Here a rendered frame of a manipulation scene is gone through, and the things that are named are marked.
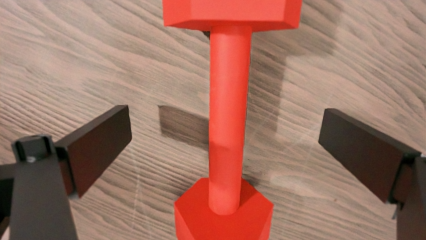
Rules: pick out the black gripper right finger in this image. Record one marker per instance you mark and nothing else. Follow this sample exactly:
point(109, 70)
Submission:
point(392, 170)

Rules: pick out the red dumbbell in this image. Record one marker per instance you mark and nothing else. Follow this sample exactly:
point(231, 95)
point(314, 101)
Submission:
point(225, 206)

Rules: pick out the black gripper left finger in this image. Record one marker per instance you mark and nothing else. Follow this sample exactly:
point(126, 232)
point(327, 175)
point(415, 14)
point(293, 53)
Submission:
point(32, 190)

